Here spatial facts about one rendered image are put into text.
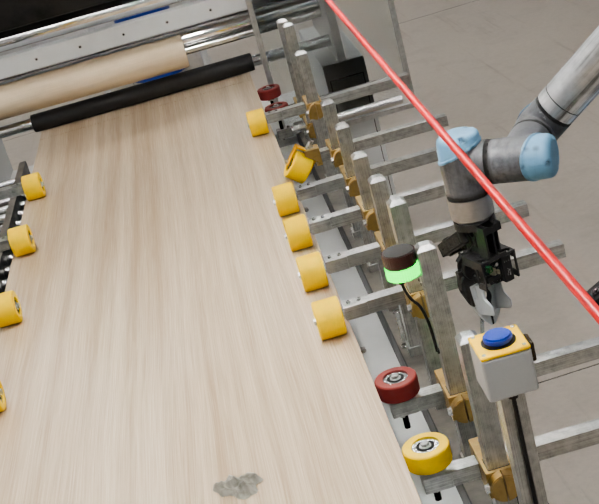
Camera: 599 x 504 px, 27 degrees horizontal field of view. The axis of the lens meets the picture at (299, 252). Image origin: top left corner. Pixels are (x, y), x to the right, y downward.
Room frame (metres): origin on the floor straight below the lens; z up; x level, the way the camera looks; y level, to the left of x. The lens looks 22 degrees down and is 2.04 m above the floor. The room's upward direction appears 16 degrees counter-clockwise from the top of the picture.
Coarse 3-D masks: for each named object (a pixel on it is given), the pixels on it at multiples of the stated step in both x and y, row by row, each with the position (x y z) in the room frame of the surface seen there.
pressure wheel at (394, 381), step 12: (384, 372) 2.07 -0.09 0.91; (396, 372) 2.06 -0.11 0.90; (408, 372) 2.04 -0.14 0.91; (384, 384) 2.02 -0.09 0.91; (396, 384) 2.01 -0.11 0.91; (408, 384) 2.00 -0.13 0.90; (384, 396) 2.01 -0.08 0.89; (396, 396) 2.00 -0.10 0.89; (408, 396) 2.00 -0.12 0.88; (408, 420) 2.03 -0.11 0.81
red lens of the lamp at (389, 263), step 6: (390, 246) 2.03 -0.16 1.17; (414, 252) 1.99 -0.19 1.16; (384, 258) 1.99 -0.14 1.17; (390, 258) 1.98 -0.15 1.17; (396, 258) 1.97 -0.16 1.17; (402, 258) 1.97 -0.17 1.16; (408, 258) 1.97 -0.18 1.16; (414, 258) 1.98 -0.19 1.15; (384, 264) 1.99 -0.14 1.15; (390, 264) 1.98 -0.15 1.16; (396, 264) 1.97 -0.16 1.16; (402, 264) 1.97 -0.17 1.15; (408, 264) 1.97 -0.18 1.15
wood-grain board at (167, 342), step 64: (128, 128) 4.29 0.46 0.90; (192, 128) 4.06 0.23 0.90; (64, 192) 3.75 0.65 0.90; (128, 192) 3.57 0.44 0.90; (192, 192) 3.41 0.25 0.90; (256, 192) 3.26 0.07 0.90; (64, 256) 3.18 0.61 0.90; (128, 256) 3.05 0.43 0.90; (192, 256) 2.92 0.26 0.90; (256, 256) 2.81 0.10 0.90; (64, 320) 2.75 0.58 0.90; (128, 320) 2.64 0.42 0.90; (192, 320) 2.55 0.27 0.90; (256, 320) 2.46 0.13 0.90; (64, 384) 2.40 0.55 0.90; (128, 384) 2.32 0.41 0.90; (192, 384) 2.24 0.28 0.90; (256, 384) 2.17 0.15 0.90; (320, 384) 2.10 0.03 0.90; (0, 448) 2.20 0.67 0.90; (64, 448) 2.13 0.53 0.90; (128, 448) 2.06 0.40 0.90; (192, 448) 2.00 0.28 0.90; (256, 448) 1.94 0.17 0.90; (320, 448) 1.88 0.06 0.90; (384, 448) 1.82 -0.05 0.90
